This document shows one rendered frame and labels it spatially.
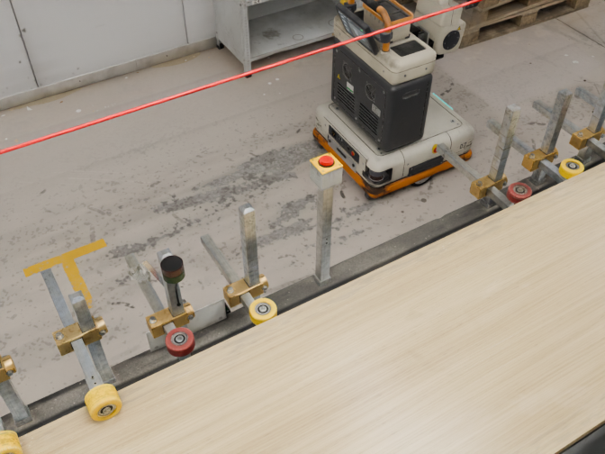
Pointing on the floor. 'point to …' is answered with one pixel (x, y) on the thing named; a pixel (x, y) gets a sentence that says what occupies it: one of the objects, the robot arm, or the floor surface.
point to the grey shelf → (272, 25)
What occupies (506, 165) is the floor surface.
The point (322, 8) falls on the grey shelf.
